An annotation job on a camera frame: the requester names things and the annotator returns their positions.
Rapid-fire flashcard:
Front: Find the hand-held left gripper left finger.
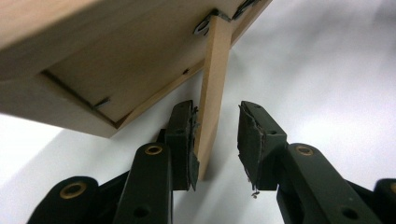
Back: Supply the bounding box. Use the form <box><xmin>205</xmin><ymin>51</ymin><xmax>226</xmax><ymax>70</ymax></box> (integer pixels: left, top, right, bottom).
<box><xmin>113</xmin><ymin>100</ymin><xmax>201</xmax><ymax>224</ymax></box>

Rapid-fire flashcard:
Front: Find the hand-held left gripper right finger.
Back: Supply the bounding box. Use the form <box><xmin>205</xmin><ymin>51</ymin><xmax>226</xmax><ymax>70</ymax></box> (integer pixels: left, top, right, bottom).
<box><xmin>237</xmin><ymin>100</ymin><xmax>375</xmax><ymax>224</ymax></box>

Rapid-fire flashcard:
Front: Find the white table mat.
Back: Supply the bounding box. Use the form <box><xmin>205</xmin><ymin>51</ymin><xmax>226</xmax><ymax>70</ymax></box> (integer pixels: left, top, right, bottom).
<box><xmin>0</xmin><ymin>0</ymin><xmax>396</xmax><ymax>224</ymax></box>

